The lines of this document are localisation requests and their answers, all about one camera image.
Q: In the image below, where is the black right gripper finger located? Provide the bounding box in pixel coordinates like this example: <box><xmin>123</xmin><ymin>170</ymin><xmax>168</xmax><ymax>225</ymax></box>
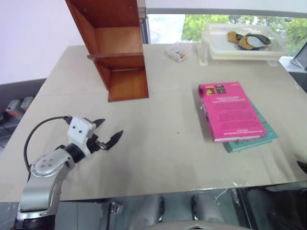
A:
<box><xmin>296</xmin><ymin>160</ymin><xmax>307</xmax><ymax>176</ymax></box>

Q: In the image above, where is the dark side table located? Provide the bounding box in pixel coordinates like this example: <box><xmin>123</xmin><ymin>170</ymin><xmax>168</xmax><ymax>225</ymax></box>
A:
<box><xmin>279</xmin><ymin>56</ymin><xmax>307</xmax><ymax>93</ymax></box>

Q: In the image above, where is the grey laptop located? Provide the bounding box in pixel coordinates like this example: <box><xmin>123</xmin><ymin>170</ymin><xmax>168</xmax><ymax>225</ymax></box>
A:
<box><xmin>289</xmin><ymin>44</ymin><xmax>307</xmax><ymax>70</ymax></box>

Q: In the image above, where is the small metal clamp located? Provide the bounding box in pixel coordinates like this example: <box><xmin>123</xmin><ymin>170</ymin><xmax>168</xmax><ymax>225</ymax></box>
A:
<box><xmin>109</xmin><ymin>200</ymin><xmax>124</xmax><ymax>215</ymax></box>

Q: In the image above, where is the white plastic basket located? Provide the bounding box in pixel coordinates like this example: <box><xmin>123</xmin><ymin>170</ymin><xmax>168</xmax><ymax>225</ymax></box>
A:
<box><xmin>201</xmin><ymin>23</ymin><xmax>290</xmax><ymax>58</ymax></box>

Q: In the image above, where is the yellow cloth item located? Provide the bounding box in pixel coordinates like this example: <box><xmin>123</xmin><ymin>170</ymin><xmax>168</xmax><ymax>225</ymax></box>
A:
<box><xmin>238</xmin><ymin>35</ymin><xmax>252</xmax><ymax>50</ymax></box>

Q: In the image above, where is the white tray with feet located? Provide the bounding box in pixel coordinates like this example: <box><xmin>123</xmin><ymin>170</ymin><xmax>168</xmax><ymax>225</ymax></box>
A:
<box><xmin>196</xmin><ymin>44</ymin><xmax>288</xmax><ymax>67</ymax></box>

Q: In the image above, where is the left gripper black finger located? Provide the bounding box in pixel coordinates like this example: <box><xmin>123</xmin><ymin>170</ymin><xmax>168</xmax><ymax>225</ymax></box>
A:
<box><xmin>105</xmin><ymin>130</ymin><xmax>124</xmax><ymax>152</ymax></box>
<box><xmin>94</xmin><ymin>118</ymin><xmax>106</xmax><ymax>130</ymax></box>

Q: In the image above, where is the teal book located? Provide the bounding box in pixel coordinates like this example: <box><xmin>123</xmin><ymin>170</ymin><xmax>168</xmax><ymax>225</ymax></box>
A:
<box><xmin>223</xmin><ymin>100</ymin><xmax>280</xmax><ymax>154</ymax></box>

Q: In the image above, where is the grey window frame post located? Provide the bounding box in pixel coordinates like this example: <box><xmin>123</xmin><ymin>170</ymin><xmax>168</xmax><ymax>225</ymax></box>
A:
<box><xmin>137</xmin><ymin>6</ymin><xmax>151</xmax><ymax>45</ymax></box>

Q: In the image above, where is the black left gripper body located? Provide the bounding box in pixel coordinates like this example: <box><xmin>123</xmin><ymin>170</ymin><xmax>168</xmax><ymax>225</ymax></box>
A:
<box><xmin>86</xmin><ymin>134</ymin><xmax>107</xmax><ymax>154</ymax></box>

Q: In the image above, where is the small clear plastic box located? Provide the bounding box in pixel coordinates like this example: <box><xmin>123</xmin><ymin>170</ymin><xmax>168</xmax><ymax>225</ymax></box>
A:
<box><xmin>165</xmin><ymin>44</ymin><xmax>189</xmax><ymax>64</ymax></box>

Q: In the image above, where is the grey white cloth item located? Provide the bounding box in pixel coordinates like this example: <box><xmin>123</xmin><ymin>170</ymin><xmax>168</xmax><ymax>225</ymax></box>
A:
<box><xmin>247</xmin><ymin>36</ymin><xmax>264</xmax><ymax>48</ymax></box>

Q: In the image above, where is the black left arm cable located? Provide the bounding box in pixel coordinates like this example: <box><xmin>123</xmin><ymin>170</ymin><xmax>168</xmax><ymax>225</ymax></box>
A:
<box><xmin>23</xmin><ymin>115</ymin><xmax>73</xmax><ymax>181</ymax></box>

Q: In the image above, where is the pink book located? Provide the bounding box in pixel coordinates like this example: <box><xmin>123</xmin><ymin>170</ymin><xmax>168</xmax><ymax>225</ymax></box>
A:
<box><xmin>198</xmin><ymin>81</ymin><xmax>268</xmax><ymax>143</ymax></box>

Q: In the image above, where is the blue cloth item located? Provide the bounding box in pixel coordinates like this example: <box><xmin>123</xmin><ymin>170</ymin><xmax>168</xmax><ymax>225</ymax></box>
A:
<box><xmin>238</xmin><ymin>45</ymin><xmax>267</xmax><ymax>51</ymax></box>

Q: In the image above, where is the brown wooden shelf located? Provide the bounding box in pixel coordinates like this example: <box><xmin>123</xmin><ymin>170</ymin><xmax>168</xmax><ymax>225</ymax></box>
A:
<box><xmin>65</xmin><ymin>0</ymin><xmax>150</xmax><ymax>103</ymax></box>

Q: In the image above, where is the grey orange battery pack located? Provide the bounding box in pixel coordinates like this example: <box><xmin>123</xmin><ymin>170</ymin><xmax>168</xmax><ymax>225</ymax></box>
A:
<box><xmin>20</xmin><ymin>95</ymin><xmax>35</xmax><ymax>111</ymax></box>
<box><xmin>4</xmin><ymin>99</ymin><xmax>23</xmax><ymax>120</ymax></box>

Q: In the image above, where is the grey robot torso edge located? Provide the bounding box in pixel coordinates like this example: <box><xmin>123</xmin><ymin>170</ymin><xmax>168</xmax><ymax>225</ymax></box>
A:
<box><xmin>146</xmin><ymin>220</ymin><xmax>243</xmax><ymax>230</ymax></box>

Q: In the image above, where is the mustard brown cloth item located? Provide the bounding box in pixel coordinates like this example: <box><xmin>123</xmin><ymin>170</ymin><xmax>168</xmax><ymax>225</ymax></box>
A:
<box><xmin>227</xmin><ymin>31</ymin><xmax>241</xmax><ymax>46</ymax></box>

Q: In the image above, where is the grey rounded robot leg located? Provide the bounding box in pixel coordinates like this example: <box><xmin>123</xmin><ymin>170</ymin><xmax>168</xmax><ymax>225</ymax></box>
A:
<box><xmin>191</xmin><ymin>193</ymin><xmax>232</xmax><ymax>224</ymax></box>
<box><xmin>131</xmin><ymin>194</ymin><xmax>166</xmax><ymax>227</ymax></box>

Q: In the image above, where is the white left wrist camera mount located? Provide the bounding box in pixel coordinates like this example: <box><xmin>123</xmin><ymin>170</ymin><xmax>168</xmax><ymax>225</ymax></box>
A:
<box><xmin>67</xmin><ymin>116</ymin><xmax>97</xmax><ymax>159</ymax></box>

